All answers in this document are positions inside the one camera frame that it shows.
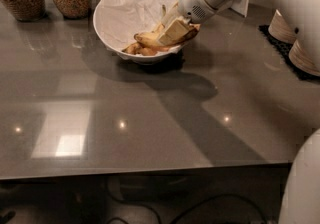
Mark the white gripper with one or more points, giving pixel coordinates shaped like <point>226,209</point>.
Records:
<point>192,3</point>

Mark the large yellow banana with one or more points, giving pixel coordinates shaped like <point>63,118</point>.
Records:
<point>149,39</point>

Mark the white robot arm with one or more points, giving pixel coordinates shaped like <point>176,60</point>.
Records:
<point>301,200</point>

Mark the white ceramic bowl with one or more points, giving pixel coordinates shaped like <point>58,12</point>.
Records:
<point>143,31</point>

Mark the brown banana pieces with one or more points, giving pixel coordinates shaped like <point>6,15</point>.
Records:
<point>138,49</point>

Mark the white paper liner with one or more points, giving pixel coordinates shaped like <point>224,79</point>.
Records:
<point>117,21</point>

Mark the white folded card stand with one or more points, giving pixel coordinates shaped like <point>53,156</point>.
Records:
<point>240,7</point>

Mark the rear stack paper bowls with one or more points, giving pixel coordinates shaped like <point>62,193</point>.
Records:
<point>280,30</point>

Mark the stack paper bowls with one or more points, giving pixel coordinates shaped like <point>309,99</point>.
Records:
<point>280,30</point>
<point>301,60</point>

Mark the black rubber mat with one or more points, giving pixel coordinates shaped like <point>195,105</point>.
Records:
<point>283,50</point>

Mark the front stack paper bowls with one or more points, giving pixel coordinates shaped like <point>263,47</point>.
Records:
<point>301,60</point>

